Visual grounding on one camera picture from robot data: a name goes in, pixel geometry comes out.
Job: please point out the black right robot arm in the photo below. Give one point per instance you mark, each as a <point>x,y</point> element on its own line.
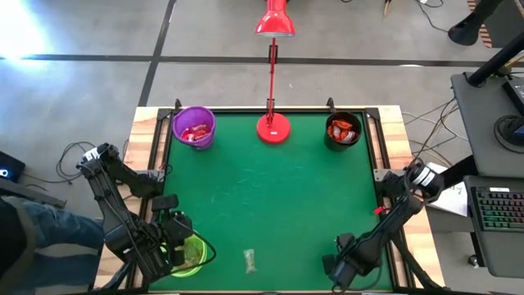
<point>405,205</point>

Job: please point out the grey stand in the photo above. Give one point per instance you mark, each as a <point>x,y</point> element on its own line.
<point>32,194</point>

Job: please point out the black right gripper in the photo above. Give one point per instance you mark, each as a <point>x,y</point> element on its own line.
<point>354,256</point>

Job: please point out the black stand foot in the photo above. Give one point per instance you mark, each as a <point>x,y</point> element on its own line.
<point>471,26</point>

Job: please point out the black tablet blue light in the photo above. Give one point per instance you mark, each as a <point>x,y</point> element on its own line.
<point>10,166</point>

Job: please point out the clear candy wrapper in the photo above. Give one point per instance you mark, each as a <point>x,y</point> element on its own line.
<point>249,261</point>

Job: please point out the person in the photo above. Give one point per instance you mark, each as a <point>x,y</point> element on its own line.
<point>37,246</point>

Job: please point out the grey keyboard shelf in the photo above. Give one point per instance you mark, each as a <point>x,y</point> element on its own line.
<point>503,254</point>

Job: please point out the striped floor mat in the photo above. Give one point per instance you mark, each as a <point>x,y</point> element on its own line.
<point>487,39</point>

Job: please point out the black metal table frame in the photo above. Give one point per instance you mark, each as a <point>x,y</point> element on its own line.
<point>374,112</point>

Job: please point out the green plastic bucket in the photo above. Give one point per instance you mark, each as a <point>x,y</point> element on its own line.
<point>194,254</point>

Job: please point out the white paper sheet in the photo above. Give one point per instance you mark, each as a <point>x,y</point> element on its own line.
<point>454,201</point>

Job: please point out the red desk lamp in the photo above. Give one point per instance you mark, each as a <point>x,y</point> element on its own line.
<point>273,131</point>

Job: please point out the black pole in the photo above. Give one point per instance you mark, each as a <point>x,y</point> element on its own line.
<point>495,63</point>

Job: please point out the red candy pack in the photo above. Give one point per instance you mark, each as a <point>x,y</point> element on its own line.
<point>189,135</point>
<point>202,130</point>

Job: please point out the purple plastic bucket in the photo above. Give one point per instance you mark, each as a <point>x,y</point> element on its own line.
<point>206,119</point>

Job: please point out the black plastic bucket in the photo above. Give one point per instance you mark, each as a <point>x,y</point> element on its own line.
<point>335,145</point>

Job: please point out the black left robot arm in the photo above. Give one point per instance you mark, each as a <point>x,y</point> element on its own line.
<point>114,213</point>

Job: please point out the black round device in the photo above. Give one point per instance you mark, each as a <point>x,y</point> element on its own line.
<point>509,131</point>

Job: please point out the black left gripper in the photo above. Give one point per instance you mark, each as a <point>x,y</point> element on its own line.
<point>176,229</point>

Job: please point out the backlit black keyboard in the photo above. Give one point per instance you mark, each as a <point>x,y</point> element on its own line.
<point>499,209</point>

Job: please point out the small red connector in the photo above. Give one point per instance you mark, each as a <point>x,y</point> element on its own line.
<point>380,210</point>

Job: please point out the grey desk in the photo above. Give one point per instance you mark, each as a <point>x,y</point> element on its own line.
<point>479,123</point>

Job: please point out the green table mat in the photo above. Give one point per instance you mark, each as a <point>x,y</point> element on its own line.
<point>266,196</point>

